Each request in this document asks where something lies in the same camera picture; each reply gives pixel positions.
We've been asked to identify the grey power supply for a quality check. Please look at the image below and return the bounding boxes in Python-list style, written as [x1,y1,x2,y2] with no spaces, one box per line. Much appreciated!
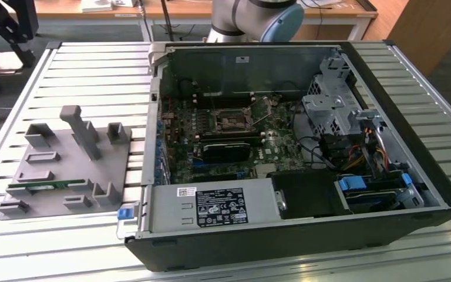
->
[142,184,281,236]

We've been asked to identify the blue case latch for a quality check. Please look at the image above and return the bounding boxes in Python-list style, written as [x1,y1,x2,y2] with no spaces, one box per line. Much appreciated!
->
[117,207,137,221]

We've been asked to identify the blue disk carrier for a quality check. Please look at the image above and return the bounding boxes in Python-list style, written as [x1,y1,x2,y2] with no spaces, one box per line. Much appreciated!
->
[336,174,368,195]

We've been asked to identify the black installed RAM stick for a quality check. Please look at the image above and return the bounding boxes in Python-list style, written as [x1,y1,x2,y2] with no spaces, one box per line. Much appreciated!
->
[200,133,260,139]

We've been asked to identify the green RAM stick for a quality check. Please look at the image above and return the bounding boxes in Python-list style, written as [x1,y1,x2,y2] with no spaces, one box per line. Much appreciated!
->
[7,178,89,190]

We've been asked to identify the metal socket cover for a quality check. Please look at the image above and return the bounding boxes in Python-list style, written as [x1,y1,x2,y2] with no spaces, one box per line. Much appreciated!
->
[248,94,286,124]

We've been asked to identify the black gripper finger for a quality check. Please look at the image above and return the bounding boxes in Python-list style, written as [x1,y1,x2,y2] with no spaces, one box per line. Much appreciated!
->
[0,11,37,69]

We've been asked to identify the small silver heatsink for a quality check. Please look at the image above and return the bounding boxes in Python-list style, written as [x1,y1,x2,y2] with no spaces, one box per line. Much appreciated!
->
[254,163,277,179]

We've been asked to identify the white flat box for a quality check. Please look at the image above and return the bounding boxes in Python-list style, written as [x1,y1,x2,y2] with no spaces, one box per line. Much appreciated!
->
[82,0,113,13]

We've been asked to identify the wooden desk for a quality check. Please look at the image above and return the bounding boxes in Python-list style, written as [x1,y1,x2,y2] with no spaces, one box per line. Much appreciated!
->
[34,0,378,42]

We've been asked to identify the green motherboard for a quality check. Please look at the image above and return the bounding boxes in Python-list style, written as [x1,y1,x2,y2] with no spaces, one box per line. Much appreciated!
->
[158,95,308,186]

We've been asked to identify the grey parts rack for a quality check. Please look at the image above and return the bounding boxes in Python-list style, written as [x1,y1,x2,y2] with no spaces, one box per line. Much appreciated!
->
[0,105,134,221]

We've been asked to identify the black wire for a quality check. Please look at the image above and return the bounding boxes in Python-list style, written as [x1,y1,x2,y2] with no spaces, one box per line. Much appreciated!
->
[297,136,340,171]

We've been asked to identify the orange yellow wire bundle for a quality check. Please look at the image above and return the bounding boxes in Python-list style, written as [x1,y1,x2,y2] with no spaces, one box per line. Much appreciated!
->
[344,145,390,173]

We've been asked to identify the black graphics card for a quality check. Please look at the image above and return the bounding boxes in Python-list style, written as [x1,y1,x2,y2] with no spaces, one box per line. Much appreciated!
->
[200,142,252,165]

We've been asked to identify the thin metal locking lever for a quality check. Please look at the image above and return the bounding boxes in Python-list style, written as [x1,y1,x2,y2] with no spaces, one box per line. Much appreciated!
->
[254,113,276,126]

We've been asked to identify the black hanging cables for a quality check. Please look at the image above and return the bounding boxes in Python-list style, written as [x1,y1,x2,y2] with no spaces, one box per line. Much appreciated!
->
[158,0,195,41]

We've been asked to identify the black plastic shroud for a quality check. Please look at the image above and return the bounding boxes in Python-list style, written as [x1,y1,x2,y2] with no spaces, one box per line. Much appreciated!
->
[268,169,350,220]

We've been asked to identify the silver metal disk cage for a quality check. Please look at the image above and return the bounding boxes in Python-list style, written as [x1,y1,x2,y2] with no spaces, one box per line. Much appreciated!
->
[301,55,368,137]

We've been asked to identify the black PC case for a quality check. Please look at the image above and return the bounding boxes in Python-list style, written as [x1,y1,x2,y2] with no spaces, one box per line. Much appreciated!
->
[122,39,451,273]

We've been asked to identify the CPU socket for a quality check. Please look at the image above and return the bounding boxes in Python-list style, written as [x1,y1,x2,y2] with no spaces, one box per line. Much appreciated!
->
[213,108,256,133]

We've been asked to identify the wooden cabinet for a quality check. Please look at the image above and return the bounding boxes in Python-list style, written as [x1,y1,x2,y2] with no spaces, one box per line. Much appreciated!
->
[385,0,451,78]

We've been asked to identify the black power supply label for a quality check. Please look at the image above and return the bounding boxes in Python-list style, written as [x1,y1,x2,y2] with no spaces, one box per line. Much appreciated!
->
[194,187,249,229]

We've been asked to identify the white barcode sticker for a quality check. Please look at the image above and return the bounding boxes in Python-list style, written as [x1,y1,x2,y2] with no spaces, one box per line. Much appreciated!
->
[175,187,197,199]

